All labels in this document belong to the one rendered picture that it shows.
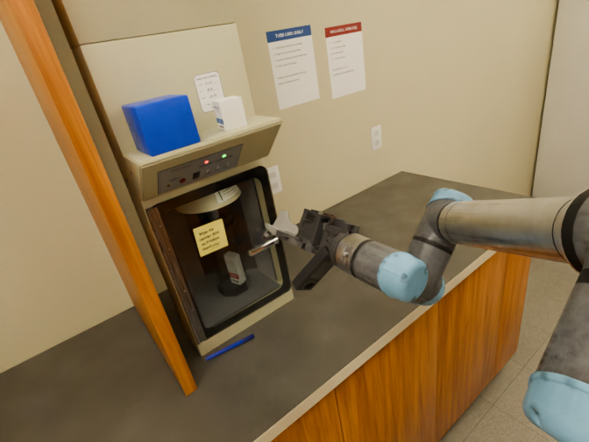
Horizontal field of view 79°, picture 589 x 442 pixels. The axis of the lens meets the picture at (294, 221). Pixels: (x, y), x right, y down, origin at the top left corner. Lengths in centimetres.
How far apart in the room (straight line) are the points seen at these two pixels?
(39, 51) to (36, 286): 80
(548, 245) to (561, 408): 18
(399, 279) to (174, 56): 61
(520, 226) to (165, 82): 68
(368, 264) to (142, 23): 61
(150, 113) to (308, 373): 67
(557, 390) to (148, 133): 65
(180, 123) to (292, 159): 87
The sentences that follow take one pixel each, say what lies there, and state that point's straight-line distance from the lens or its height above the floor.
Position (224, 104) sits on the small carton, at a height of 156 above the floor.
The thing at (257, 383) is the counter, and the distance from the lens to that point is 96.
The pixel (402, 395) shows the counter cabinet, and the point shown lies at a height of 58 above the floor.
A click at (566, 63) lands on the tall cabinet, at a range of 345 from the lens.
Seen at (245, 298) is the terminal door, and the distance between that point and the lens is 103.
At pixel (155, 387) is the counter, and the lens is 106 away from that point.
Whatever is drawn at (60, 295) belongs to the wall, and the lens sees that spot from 136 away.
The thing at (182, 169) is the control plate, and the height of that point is 146.
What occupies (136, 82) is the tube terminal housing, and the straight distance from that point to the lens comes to 81.
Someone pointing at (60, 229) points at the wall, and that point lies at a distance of 128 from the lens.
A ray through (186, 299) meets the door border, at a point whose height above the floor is 114.
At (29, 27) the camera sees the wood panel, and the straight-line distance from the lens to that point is 70.
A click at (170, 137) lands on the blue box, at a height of 154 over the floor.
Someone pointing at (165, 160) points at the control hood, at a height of 150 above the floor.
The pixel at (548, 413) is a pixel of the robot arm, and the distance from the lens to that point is 37.
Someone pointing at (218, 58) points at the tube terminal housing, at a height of 165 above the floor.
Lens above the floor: 166
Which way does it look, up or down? 26 degrees down
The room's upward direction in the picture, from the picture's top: 11 degrees counter-clockwise
